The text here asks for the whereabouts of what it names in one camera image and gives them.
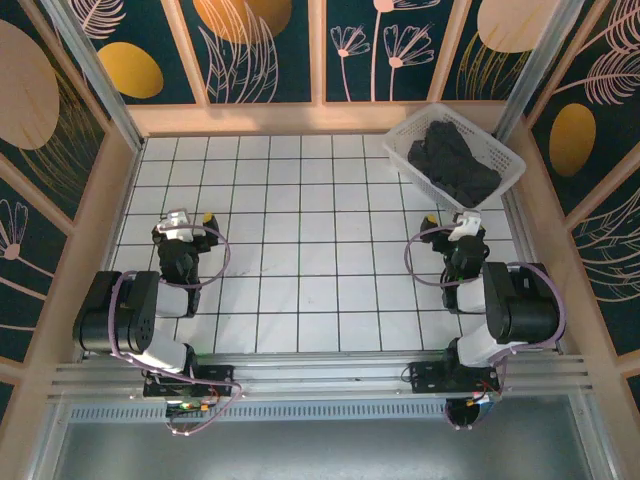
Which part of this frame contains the dark grey t-shirt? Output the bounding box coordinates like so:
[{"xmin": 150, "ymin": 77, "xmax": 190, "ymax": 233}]
[
  {"xmin": 407, "ymin": 139, "xmax": 484, "ymax": 209},
  {"xmin": 422, "ymin": 117, "xmax": 504, "ymax": 201}
]

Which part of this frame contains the white plastic basket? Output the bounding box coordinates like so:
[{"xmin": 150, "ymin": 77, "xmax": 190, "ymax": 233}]
[{"xmin": 382, "ymin": 103, "xmax": 527, "ymax": 212}]

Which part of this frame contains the grey metal sheet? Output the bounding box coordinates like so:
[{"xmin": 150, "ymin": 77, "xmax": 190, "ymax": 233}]
[{"xmin": 49, "ymin": 418, "xmax": 604, "ymax": 480}]

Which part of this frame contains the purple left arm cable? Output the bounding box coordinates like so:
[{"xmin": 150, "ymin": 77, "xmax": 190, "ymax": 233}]
[{"xmin": 108, "ymin": 223, "xmax": 245, "ymax": 437}]

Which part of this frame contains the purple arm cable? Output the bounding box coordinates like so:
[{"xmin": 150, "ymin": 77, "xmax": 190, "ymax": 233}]
[
  {"xmin": 403, "ymin": 227, "xmax": 569, "ymax": 432},
  {"xmin": 108, "ymin": 223, "xmax": 245, "ymax": 437}
]

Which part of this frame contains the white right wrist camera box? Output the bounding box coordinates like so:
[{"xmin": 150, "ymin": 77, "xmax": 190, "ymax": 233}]
[{"xmin": 451, "ymin": 210, "xmax": 484, "ymax": 242}]

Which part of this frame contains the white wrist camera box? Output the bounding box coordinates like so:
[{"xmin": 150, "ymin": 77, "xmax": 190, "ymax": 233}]
[
  {"xmin": 451, "ymin": 210, "xmax": 484, "ymax": 242},
  {"xmin": 155, "ymin": 209, "xmax": 195, "ymax": 240}
]

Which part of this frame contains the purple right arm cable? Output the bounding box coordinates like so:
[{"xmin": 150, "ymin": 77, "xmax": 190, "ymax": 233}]
[{"xmin": 403, "ymin": 227, "xmax": 569, "ymax": 432}]

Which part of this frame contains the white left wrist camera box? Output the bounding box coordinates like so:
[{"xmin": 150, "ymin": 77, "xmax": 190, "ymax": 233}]
[{"xmin": 155, "ymin": 209, "xmax": 195, "ymax": 240}]

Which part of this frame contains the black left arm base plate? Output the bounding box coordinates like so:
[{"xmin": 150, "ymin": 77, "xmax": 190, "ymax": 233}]
[{"xmin": 143, "ymin": 363, "xmax": 236, "ymax": 399}]

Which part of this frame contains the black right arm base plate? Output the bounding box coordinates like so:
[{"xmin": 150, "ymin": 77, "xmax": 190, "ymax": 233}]
[{"xmin": 402, "ymin": 358, "xmax": 502, "ymax": 395}]

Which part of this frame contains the light wooden enclosure frame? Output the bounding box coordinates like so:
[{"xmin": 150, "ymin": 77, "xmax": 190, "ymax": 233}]
[{"xmin": 0, "ymin": 0, "xmax": 640, "ymax": 480}]

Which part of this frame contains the dark floral wall panel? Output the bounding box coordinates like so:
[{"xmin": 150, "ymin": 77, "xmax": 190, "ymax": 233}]
[
  {"xmin": 324, "ymin": 0, "xmax": 467, "ymax": 103},
  {"xmin": 570, "ymin": 188, "xmax": 640, "ymax": 357},
  {"xmin": 0, "ymin": 174, "xmax": 70, "ymax": 365},
  {"xmin": 64, "ymin": 0, "xmax": 197, "ymax": 106},
  {"xmin": 178, "ymin": 0, "xmax": 314, "ymax": 105},
  {"xmin": 0, "ymin": 0, "xmax": 107, "ymax": 222},
  {"xmin": 528, "ymin": 0, "xmax": 640, "ymax": 217},
  {"xmin": 441, "ymin": 0, "xmax": 552, "ymax": 101}
]

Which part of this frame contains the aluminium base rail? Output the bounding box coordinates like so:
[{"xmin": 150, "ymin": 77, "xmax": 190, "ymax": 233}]
[{"xmin": 47, "ymin": 352, "xmax": 594, "ymax": 402}]

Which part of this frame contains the aluminium frame post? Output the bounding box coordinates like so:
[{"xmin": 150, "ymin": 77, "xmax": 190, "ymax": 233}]
[
  {"xmin": 39, "ymin": 0, "xmax": 147, "ymax": 152},
  {"xmin": 492, "ymin": 0, "xmax": 597, "ymax": 144}
]

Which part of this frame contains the slotted grey cable duct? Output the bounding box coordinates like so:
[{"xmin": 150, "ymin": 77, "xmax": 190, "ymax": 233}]
[{"xmin": 64, "ymin": 399, "xmax": 597, "ymax": 424}]

